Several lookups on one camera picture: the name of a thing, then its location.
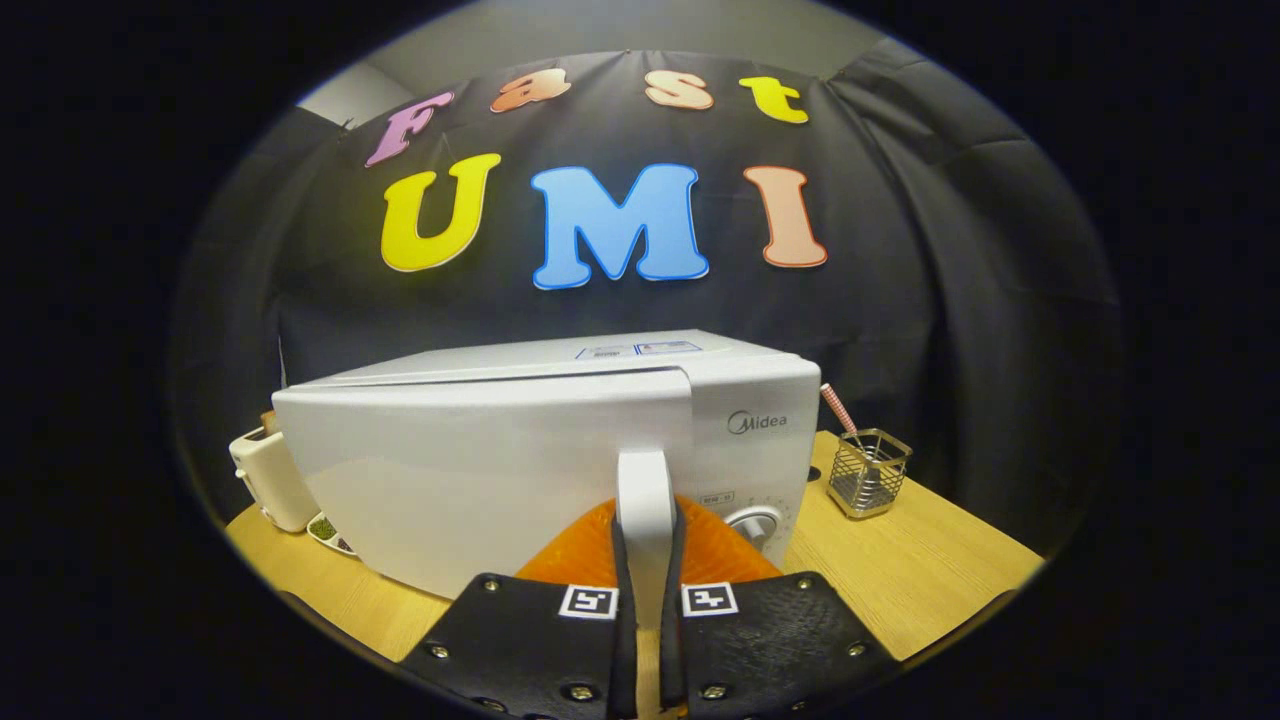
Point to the small white divided dish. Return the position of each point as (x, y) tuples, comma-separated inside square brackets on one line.
[(322, 527)]

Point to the white toaster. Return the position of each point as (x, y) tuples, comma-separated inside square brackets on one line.
[(270, 490)]

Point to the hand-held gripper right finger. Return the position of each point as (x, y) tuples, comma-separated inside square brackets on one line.
[(672, 660)]

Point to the white microwave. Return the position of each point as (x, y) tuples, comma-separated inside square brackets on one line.
[(480, 470)]

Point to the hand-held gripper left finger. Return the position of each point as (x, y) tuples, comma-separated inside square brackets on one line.
[(625, 660)]

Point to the pink striped straw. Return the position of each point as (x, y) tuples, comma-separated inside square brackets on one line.
[(836, 405)]

